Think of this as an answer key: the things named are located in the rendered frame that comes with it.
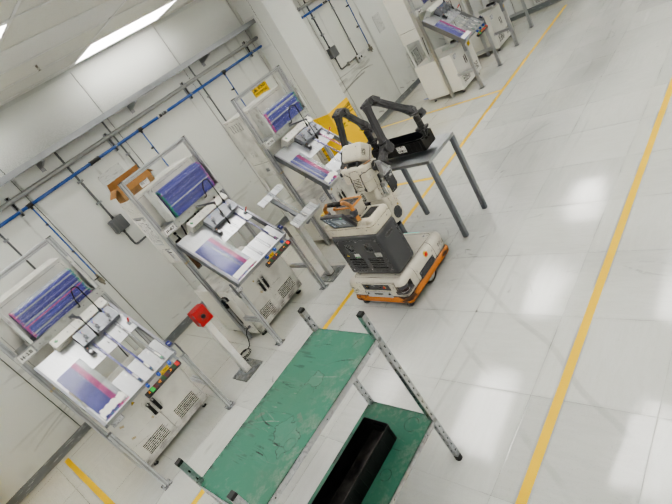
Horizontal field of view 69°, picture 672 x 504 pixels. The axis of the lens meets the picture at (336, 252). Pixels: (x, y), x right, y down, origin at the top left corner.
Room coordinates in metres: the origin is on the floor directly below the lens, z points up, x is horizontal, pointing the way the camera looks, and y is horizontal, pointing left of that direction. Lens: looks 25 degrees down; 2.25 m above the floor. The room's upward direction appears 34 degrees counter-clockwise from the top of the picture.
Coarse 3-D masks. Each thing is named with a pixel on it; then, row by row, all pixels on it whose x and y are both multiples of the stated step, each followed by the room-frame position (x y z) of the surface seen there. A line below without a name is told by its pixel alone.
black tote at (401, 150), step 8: (400, 136) 4.11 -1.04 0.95; (408, 136) 4.05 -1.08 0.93; (416, 136) 3.98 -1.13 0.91; (424, 136) 3.78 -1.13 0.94; (432, 136) 3.84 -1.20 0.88; (400, 144) 3.93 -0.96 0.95; (408, 144) 3.87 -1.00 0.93; (416, 144) 3.81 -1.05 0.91; (424, 144) 3.76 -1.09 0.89; (376, 152) 4.17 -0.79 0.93; (392, 152) 4.03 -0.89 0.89; (400, 152) 3.97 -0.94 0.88; (408, 152) 3.90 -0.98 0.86; (416, 152) 3.84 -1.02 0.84
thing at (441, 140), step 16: (432, 144) 3.90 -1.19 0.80; (400, 160) 4.01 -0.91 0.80; (416, 160) 3.79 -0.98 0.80; (432, 160) 3.66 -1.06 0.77; (464, 160) 3.87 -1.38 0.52; (432, 176) 3.67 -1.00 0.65; (384, 192) 4.20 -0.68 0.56; (416, 192) 4.41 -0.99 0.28; (480, 192) 3.88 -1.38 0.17; (400, 224) 4.19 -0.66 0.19
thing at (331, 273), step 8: (288, 216) 4.50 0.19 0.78; (304, 232) 4.49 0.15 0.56; (304, 240) 4.50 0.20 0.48; (312, 240) 4.50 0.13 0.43; (312, 248) 4.48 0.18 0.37; (320, 256) 4.49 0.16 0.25; (320, 264) 4.51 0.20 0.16; (328, 264) 4.50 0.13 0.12; (328, 272) 4.48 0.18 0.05; (336, 272) 4.46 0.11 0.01; (328, 280) 4.41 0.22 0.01
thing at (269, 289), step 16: (256, 272) 4.38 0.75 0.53; (272, 272) 4.46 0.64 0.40; (288, 272) 4.54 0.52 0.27; (224, 288) 4.26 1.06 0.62; (240, 288) 4.24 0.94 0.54; (256, 288) 4.32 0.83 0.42; (272, 288) 4.40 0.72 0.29; (288, 288) 4.48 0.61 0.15; (208, 304) 4.63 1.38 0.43; (240, 304) 4.18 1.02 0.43; (256, 304) 4.26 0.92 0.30; (272, 304) 4.33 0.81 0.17; (224, 320) 4.59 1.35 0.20
